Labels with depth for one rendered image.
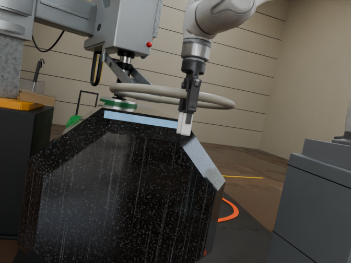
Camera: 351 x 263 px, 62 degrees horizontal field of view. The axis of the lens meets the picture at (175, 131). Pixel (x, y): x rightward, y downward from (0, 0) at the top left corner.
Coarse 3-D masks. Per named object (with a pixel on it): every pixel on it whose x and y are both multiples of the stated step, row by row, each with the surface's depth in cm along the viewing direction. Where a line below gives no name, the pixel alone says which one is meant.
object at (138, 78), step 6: (108, 60) 177; (114, 60) 184; (114, 66) 164; (114, 72) 163; (120, 72) 154; (132, 72) 170; (138, 72) 163; (120, 78) 153; (126, 78) 145; (132, 78) 164; (138, 78) 161; (144, 78) 154; (150, 84) 146; (156, 102) 136
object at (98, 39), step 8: (96, 0) 204; (104, 0) 194; (104, 8) 186; (96, 16) 199; (104, 16) 179; (96, 24) 197; (104, 24) 177; (96, 32) 194; (104, 32) 175; (88, 40) 213; (96, 40) 192; (104, 40) 174; (88, 48) 216; (96, 48) 205; (104, 56) 180
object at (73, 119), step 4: (80, 92) 333; (88, 92) 333; (92, 92) 333; (80, 96) 334; (96, 100) 332; (96, 104) 333; (76, 112) 332; (72, 116) 322; (76, 116) 323; (80, 116) 328; (68, 120) 321; (72, 120) 317; (76, 120) 318; (68, 124) 314
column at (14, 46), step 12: (0, 36) 171; (0, 48) 172; (12, 48) 176; (0, 60) 173; (12, 60) 177; (0, 72) 174; (12, 72) 179; (0, 84) 176; (12, 84) 180; (0, 96) 177; (12, 96) 181
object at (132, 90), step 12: (120, 84) 98; (132, 84) 94; (144, 84) 93; (132, 96) 127; (144, 96) 132; (156, 96) 135; (168, 96) 92; (180, 96) 91; (204, 96) 93; (216, 96) 95; (216, 108) 126; (228, 108) 113
